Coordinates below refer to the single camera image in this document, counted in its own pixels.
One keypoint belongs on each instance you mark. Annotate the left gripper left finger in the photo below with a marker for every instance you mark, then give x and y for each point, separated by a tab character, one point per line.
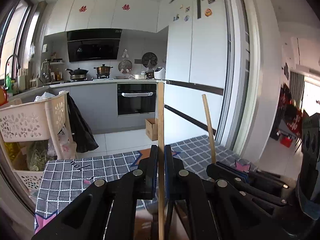
105	210

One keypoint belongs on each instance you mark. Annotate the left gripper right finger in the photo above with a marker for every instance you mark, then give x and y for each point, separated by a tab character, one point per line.
213	208

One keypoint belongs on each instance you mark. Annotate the long bamboo chopstick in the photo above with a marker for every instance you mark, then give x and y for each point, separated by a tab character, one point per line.
161	180

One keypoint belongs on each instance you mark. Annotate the black kitchen faucet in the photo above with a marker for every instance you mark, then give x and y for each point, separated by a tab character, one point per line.
14	62

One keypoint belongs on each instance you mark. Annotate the beige plastic utensil holder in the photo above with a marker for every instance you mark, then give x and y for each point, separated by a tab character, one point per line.
146	224

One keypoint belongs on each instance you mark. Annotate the grey checked tablecloth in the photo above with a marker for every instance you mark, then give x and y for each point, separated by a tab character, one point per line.
64	180

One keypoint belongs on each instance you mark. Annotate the red toolbox on floor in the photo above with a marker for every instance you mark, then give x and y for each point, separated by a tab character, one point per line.
286	141

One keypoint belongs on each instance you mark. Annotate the black bag on cart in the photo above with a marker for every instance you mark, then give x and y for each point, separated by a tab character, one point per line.
81	132

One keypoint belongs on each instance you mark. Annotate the cardboard box on floor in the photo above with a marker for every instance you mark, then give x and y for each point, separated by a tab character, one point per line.
151	128

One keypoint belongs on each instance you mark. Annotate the black built-in oven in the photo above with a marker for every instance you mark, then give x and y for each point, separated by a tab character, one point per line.
136	98

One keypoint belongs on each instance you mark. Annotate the beige perforated storage cart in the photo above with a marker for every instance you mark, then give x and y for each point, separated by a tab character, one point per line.
46	120

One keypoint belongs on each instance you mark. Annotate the copper pot on stove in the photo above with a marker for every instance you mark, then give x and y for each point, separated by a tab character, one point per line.
103	71

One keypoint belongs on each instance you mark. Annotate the black wok on stove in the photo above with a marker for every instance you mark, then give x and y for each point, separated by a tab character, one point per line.
77	74

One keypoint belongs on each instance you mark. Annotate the black range hood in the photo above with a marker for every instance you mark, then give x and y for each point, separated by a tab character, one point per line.
93	44

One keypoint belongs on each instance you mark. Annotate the white refrigerator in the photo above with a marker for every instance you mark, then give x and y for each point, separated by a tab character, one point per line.
196	64

